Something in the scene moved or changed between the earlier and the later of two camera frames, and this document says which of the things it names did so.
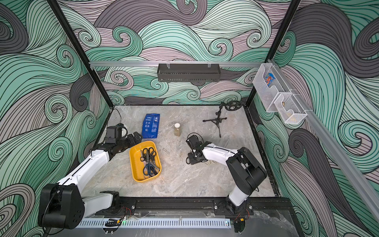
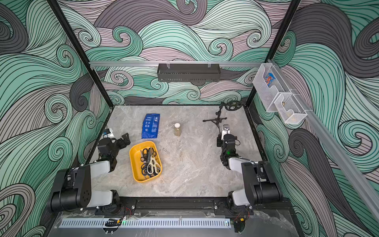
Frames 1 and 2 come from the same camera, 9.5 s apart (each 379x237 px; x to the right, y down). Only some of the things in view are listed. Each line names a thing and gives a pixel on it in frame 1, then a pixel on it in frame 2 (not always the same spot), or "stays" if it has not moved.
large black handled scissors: [147, 152] -> [144, 171]
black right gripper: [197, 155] -> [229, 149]
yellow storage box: [136, 165] stays
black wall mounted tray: [188, 72] stays
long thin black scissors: [142, 159] -> [142, 159]
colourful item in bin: [270, 78] stays
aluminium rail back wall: [179, 63] stays
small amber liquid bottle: [177, 130] stays
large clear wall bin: [268, 83] stays
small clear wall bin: [289, 108] stays
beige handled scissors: [208, 163] -> [153, 164]
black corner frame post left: [59, 11] stays
